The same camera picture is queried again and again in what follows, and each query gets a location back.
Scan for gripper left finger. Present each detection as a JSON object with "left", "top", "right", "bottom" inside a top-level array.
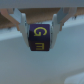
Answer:
[{"left": 8, "top": 7, "right": 32, "bottom": 50}]

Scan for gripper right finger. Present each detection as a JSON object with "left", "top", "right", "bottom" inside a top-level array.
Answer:
[{"left": 50, "top": 7, "right": 78, "bottom": 50}]

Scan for purple block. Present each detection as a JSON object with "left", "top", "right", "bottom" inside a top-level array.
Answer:
[{"left": 27, "top": 23, "right": 55, "bottom": 53}]

